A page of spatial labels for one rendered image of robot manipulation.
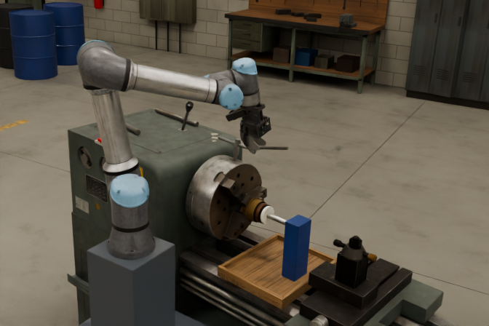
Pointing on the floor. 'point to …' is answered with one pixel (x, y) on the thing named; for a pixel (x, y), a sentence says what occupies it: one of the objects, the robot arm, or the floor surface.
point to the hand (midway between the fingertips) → (252, 150)
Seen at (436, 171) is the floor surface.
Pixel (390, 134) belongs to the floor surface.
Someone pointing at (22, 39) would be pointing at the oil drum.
